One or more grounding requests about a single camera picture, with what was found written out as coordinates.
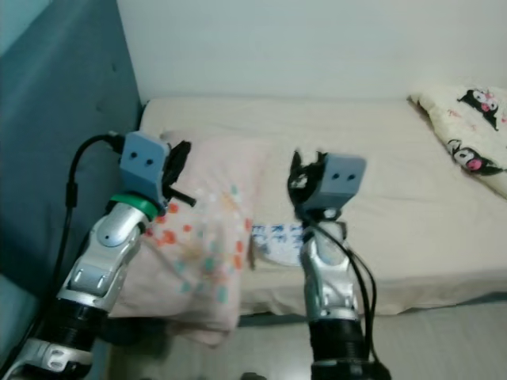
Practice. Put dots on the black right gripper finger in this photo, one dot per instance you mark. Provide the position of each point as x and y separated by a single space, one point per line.
294 170

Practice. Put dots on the cream cartoon print blanket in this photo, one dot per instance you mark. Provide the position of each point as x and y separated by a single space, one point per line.
467 134

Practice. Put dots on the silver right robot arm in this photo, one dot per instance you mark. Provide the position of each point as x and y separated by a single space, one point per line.
329 285

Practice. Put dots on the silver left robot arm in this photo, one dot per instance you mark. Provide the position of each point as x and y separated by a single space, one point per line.
95 269

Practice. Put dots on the beige sheeted mattress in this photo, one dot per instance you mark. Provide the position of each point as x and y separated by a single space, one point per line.
428 229

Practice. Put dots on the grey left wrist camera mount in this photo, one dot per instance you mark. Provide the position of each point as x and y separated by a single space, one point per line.
144 166

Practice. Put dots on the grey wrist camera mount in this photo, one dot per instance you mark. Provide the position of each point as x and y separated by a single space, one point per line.
342 180
144 166

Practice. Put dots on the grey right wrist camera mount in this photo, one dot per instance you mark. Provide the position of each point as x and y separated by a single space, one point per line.
342 180

